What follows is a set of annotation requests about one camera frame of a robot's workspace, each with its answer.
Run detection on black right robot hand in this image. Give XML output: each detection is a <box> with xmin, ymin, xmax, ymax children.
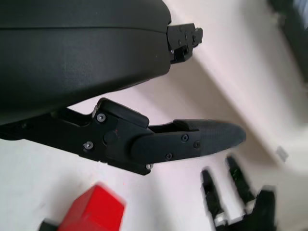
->
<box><xmin>199</xmin><ymin>155</ymin><xmax>277</xmax><ymax>231</ymax></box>

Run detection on red cube block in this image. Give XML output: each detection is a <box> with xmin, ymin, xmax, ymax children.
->
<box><xmin>57</xmin><ymin>184</ymin><xmax>127</xmax><ymax>231</ymax></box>

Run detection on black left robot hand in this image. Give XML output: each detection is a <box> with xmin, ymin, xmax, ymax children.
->
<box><xmin>0</xmin><ymin>0</ymin><xmax>247</xmax><ymax>177</ymax></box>

